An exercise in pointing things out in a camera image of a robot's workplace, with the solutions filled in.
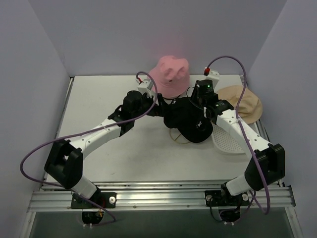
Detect white perforated tray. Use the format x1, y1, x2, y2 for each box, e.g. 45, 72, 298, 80
211, 124, 245, 155

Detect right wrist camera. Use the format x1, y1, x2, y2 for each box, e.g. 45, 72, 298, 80
204, 67, 220, 86

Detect pink bucket hat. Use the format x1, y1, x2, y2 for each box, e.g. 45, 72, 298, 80
149, 56, 190, 99

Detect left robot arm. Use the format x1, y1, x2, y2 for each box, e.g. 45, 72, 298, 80
44, 91, 155, 208

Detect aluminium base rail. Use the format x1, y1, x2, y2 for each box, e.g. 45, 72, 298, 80
27, 182, 297, 213

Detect beige bucket hat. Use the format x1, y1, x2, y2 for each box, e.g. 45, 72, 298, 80
217, 85, 263, 124

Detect purple cable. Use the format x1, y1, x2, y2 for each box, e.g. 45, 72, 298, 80
204, 56, 270, 215
20, 71, 159, 226

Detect black baseball cap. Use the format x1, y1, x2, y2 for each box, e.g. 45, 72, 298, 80
158, 94, 213, 143

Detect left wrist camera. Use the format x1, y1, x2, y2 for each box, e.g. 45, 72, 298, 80
137, 79, 155, 97

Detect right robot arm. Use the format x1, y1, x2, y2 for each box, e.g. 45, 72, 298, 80
189, 79, 285, 205

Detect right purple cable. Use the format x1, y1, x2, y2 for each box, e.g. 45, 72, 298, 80
204, 56, 270, 215

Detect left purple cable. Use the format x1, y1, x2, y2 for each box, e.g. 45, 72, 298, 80
20, 71, 159, 226

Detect gold wire hat stand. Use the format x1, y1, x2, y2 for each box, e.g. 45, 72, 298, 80
169, 128, 190, 145

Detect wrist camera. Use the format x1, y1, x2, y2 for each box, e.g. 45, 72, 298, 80
137, 79, 155, 97
204, 67, 220, 86

